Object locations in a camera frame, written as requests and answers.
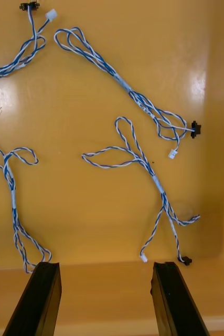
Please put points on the yellow-orange plastic bin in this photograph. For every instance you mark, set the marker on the yellow-orange plastic bin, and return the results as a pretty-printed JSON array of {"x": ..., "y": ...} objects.
[{"x": 90, "y": 223}]

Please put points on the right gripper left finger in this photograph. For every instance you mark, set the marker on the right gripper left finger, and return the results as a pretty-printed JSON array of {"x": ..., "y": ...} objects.
[{"x": 35, "y": 302}]

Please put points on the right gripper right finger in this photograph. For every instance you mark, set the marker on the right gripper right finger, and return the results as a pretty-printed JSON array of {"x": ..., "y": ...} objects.
[{"x": 172, "y": 302}]

